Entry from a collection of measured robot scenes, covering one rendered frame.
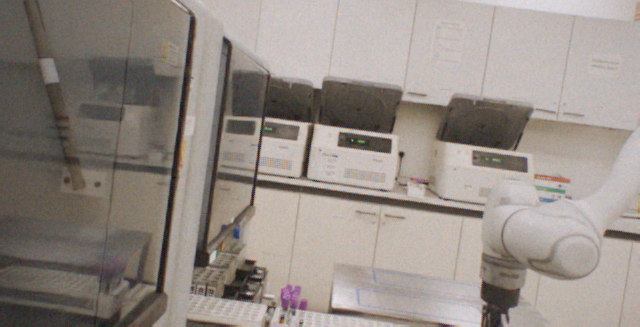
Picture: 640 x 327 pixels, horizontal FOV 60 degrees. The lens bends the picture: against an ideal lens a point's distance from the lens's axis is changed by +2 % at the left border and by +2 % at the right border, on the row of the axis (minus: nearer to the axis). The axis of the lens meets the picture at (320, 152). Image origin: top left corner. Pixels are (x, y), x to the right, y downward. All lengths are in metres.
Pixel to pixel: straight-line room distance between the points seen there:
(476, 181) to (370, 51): 1.10
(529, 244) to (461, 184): 2.53
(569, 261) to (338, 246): 2.60
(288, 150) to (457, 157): 1.06
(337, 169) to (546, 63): 1.56
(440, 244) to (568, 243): 2.60
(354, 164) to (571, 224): 2.53
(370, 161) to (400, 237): 0.51
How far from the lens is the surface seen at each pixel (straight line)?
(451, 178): 3.51
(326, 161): 3.43
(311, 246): 3.50
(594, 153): 4.45
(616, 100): 4.13
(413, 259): 3.54
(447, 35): 3.82
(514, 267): 1.16
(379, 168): 3.44
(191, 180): 0.98
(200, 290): 1.31
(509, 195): 1.14
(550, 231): 0.99
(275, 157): 3.44
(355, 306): 1.46
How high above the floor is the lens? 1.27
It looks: 3 degrees down
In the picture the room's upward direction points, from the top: 8 degrees clockwise
